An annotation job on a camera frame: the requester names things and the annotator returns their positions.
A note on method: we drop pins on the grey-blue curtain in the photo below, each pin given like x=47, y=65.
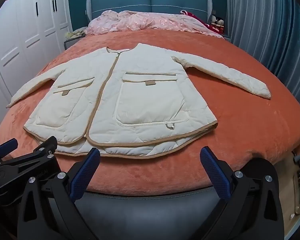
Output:
x=265, y=17

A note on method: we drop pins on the teal upholstered headboard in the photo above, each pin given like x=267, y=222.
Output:
x=165, y=1

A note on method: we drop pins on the orange plush blanket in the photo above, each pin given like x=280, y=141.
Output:
x=240, y=130

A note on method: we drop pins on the dark grey bed frame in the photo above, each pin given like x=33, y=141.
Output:
x=150, y=212

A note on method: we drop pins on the plush dolls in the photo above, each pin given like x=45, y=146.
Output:
x=218, y=21

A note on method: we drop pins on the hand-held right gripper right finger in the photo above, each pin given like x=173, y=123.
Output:
x=215, y=175

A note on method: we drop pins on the cream quilted jacket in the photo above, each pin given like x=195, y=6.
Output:
x=145, y=100

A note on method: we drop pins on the white wardrobe doors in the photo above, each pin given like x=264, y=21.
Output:
x=20, y=42

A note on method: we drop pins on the dark nightstand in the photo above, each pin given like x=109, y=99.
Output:
x=71, y=44

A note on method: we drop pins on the pink floral quilt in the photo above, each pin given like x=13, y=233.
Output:
x=130, y=21

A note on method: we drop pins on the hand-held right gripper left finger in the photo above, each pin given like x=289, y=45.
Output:
x=86, y=172

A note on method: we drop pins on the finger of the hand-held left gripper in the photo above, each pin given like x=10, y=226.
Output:
x=46, y=147
x=6, y=147

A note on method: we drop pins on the red cloth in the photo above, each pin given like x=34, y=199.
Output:
x=198, y=20

